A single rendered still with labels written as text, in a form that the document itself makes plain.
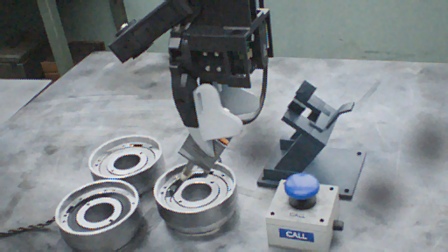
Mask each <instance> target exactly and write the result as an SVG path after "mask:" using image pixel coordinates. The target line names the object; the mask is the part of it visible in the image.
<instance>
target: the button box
mask: <svg viewBox="0 0 448 252"><path fill-rule="evenodd" d="M285 181H286V180H281V182H280V183H279V186H278V188H277V191H276V194H275V196H274V198H273V200H272V201H271V205H270V207H269V210H268V212H267V213H266V215H265V224H266V230H267V237H268V244H269V246H273V247H278V248H282V249H291V250H299V251H304V252H329V248H330V247H331V243H332V240H333V232H334V231H340V232H342V231H343V229H344V221H343V220H338V218H339V215H340V208H339V187H338V186H332V185H319V191H318V194H316V195H315V196H314V197H312V198H311V199H307V200H306V201H305V202H301V201H299V200H297V199H293V198H290V196H288V195H287V194H286V193H285V192H284V182H285Z"/></svg>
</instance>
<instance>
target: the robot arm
mask: <svg viewBox="0 0 448 252"><path fill-rule="evenodd" d="M265 24H266V25H267V33H268V41H269V46H267V43H266V34H265ZM170 29H171V31H170V37H169V70H170V73H171V90H172V95H173V99H174V104H175V107H176V109H177V110H178V113H179V115H180V119H181V121H182V122H183V124H184V126H186V127H187V129H188V131H189V133H190V134H191V135H192V139H193V140H195V142H196V143H197V144H198V145H199V147H200V148H201V149H202V150H203V151H204V152H205V153H206V154H207V155H208V156H209V157H212V158H213V157H214V155H215V152H214V142H213V140H217V139H222V138H228V137H237V136H239V135H240V134H242V131H243V126H242V121H241V119H240V118H239V117H237V116H238V115H243V114H247V113H251V112H254V111H256V110H258V109H259V107H260V102H259V98H258V97H257V96H256V95H255V94H253V93H251V92H249V91H247V90H245V89H244V88H249V89H251V88H252V87H251V80H250V75H251V74H252V73H253V72H254V71H255V70H256V69H264V68H265V67H266V65H267V64H268V62H269V59H268V58H273V57H274V53H273V44H272V35H271V19H270V9H257V8H256V0H164V1H163V2H161V3H159V4H158V5H157V6H156V7H154V8H153V9H152V10H150V11H149V12H148V13H146V15H145V16H142V17H141V18H140V19H138V20H137V21H136V20H135V19H133V20H132V21H131V22H129V23H128V24H124V25H123V26H122V27H121V28H120V30H119V32H118V33H116V34H115V35H114V37H115V39H113V40H112V41H111V43H110V44H109V45H108V48H109V49H110V50H111V51H112V53H113V54H114V55H115V56H116V57H117V58H118V59H119V60H120V62H122V64H123V63H124V62H127V61H128V60H129V59H131V58H132V59H133V60H134V59H135V58H137V57H138V56H140V55H143V54H145V52H146V51H147V50H148V49H149V48H150V47H151V45H152V44H154V43H153V41H155V40H156V39H158V38H160V37H161V36H162V35H164V33H165V32H168V31H169V30H170ZM244 75H245V76H244ZM197 79H199V85H198V82H197ZM226 109H229V112H231V113H232V114H234V115H232V114H230V113H229V112H228V111H226Z"/></svg>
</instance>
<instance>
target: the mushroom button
mask: <svg viewBox="0 0 448 252"><path fill-rule="evenodd" d="M283 190H284V192H285V193H286V194H287V195H288V196H290V198H293V199H294V200H299V201H301V202H305V201H306V200H307V199H311V198H312V197H314V196H315V195H316V194H318V192H319V181H318V180H317V178H316V177H314V176H312V175H311V174H307V173H297V174H294V175H292V176H289V177H288V178H287V179H286V181H285V182H284V184H283Z"/></svg>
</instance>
